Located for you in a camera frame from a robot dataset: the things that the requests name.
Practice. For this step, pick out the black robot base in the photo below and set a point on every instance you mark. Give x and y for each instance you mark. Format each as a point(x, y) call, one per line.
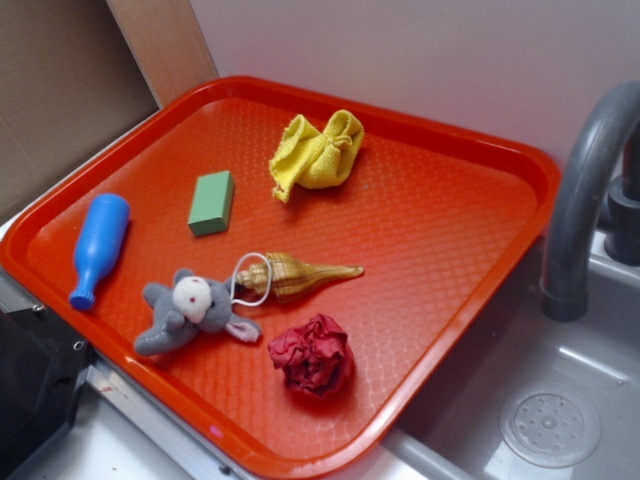
point(43, 368)

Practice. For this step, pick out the yellow cloth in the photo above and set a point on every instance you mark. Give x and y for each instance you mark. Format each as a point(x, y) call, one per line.
point(315, 159)

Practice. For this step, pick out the orange plastic tray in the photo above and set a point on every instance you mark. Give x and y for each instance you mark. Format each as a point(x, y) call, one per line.
point(436, 215)

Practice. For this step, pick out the tan spiral seashell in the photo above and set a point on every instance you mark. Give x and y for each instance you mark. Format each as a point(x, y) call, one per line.
point(286, 278)

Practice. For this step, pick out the green rectangular block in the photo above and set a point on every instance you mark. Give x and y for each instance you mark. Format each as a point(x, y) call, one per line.
point(211, 204)

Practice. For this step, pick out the crumpled red paper ball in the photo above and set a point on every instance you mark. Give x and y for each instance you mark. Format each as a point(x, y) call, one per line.
point(316, 358)

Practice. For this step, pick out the grey plush elephant toy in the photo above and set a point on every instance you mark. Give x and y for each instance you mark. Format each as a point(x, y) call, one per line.
point(191, 306)

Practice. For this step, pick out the blue plastic toy bottle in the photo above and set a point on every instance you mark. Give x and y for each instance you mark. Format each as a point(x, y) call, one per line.
point(98, 247)

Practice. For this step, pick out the grey sink faucet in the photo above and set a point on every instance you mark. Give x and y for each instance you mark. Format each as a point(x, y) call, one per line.
point(595, 161)

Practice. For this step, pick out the grey plastic sink basin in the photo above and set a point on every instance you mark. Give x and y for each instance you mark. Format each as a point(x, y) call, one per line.
point(521, 396)

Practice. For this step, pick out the brown cardboard panel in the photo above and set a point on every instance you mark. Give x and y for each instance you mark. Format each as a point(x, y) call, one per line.
point(75, 75)

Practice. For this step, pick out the black faucet handle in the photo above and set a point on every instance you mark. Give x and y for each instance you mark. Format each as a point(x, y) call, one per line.
point(622, 242)

